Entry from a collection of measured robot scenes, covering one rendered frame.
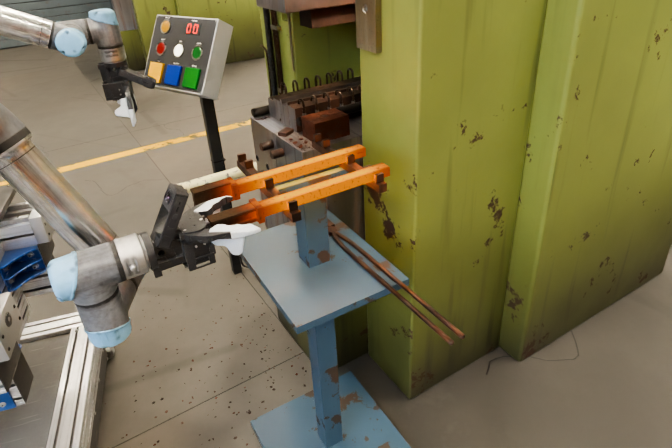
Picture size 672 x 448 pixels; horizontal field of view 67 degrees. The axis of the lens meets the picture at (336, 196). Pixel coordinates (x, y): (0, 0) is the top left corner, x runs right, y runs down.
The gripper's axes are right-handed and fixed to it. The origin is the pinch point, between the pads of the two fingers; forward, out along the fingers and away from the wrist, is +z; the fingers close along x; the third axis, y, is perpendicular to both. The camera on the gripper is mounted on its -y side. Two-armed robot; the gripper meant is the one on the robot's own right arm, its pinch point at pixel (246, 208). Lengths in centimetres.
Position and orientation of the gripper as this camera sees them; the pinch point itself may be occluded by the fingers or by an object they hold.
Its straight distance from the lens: 100.6
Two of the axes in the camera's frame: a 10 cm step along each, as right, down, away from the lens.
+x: 5.1, 3.9, -7.7
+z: 8.6, -2.9, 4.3
